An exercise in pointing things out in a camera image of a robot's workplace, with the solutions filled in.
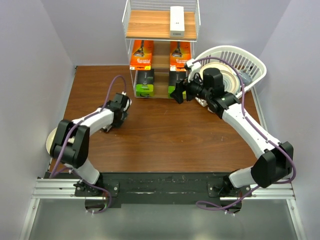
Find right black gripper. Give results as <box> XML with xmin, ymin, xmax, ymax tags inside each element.
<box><xmin>170</xmin><ymin>70</ymin><xmax>211</xmax><ymax>105</ymax></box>

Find black green razor box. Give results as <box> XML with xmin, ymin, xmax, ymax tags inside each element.
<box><xmin>135</xmin><ymin>69</ymin><xmax>155</xmax><ymax>98</ymax></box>
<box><xmin>167</xmin><ymin>71</ymin><xmax>187</xmax><ymax>99</ymax></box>

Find orange razor box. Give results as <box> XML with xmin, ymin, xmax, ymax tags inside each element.
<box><xmin>169</xmin><ymin>41</ymin><xmax>192</xmax><ymax>72</ymax></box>
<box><xmin>129</xmin><ymin>40</ymin><xmax>154</xmax><ymax>71</ymax></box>

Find silver grey box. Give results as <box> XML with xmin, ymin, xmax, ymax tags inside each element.
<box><xmin>169</xmin><ymin>6</ymin><xmax>185</xmax><ymax>38</ymax></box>

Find white small box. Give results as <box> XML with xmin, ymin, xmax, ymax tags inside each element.
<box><xmin>100</xmin><ymin>125</ymin><xmax>112</xmax><ymax>133</ymax></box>

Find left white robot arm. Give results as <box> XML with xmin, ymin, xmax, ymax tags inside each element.
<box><xmin>46</xmin><ymin>92</ymin><xmax>132</xmax><ymax>196</ymax></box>

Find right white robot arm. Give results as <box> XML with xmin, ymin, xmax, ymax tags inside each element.
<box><xmin>170</xmin><ymin>68</ymin><xmax>294</xmax><ymax>197</ymax></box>

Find cream plate in basket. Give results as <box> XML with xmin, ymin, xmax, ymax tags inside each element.
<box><xmin>199</xmin><ymin>62</ymin><xmax>235</xmax><ymax>79</ymax></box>

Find blue ringed plate in basket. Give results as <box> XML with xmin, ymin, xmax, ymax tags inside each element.
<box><xmin>220</xmin><ymin>70</ymin><xmax>241</xmax><ymax>95</ymax></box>

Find grey object in basket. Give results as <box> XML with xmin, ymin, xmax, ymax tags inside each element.
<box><xmin>239</xmin><ymin>71</ymin><xmax>253</xmax><ymax>86</ymax></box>

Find white plastic slatted basket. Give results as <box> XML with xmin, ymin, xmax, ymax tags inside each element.
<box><xmin>195</xmin><ymin>45</ymin><xmax>267</xmax><ymax>99</ymax></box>

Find cream plate on table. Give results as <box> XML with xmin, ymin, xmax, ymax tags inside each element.
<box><xmin>45</xmin><ymin>128</ymin><xmax>57</xmax><ymax>156</ymax></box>

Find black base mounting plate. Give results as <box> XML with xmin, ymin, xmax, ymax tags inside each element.
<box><xmin>74</xmin><ymin>171</ymin><xmax>252</xmax><ymax>210</ymax></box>

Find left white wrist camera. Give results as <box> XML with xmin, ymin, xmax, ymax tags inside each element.
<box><xmin>121</xmin><ymin>91</ymin><xmax>132</xmax><ymax>112</ymax></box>

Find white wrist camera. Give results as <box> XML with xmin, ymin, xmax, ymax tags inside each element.
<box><xmin>184</xmin><ymin>59</ymin><xmax>202</xmax><ymax>82</ymax></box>
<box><xmin>121</xmin><ymin>91</ymin><xmax>132</xmax><ymax>112</ymax></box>

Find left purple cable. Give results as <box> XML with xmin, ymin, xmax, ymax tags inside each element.
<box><xmin>48</xmin><ymin>75</ymin><xmax>128</xmax><ymax>215</ymax></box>

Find purple cable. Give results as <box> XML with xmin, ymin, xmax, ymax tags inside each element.
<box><xmin>194</xmin><ymin>56</ymin><xmax>298</xmax><ymax>211</ymax></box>
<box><xmin>48</xmin><ymin>75</ymin><xmax>128</xmax><ymax>215</ymax></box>

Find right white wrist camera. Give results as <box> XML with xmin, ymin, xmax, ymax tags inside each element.
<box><xmin>184</xmin><ymin>59</ymin><xmax>202</xmax><ymax>82</ymax></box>

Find white wire wooden shelf unit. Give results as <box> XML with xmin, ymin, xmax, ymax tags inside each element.
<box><xmin>121</xmin><ymin>0</ymin><xmax>201</xmax><ymax>99</ymax></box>

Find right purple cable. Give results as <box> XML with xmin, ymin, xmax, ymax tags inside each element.
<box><xmin>194</xmin><ymin>56</ymin><xmax>298</xmax><ymax>211</ymax></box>

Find aluminium frame rail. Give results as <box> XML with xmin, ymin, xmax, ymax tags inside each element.
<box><xmin>18</xmin><ymin>174</ymin><xmax>307</xmax><ymax>240</ymax></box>

